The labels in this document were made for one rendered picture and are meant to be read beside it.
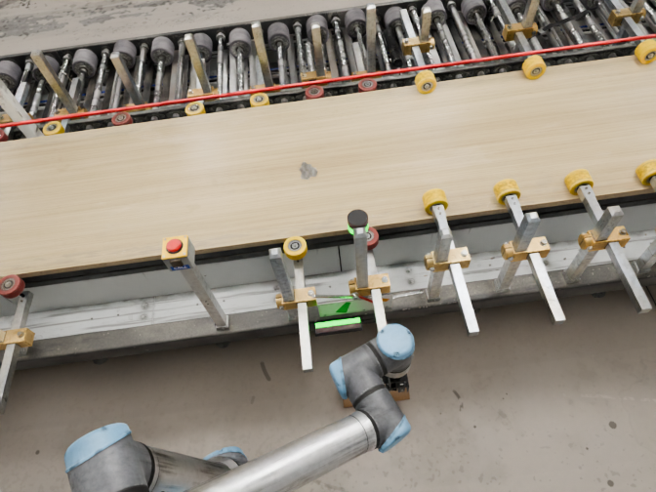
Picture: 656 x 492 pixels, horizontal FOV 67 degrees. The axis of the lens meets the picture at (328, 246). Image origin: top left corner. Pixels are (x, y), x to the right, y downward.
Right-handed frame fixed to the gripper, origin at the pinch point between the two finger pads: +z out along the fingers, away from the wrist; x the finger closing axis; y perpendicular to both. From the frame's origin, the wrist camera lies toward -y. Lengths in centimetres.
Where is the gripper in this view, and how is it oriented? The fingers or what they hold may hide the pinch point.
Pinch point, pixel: (390, 378)
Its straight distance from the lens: 157.3
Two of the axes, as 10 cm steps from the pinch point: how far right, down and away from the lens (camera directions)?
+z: 0.8, 5.4, 8.4
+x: 9.9, -1.3, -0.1
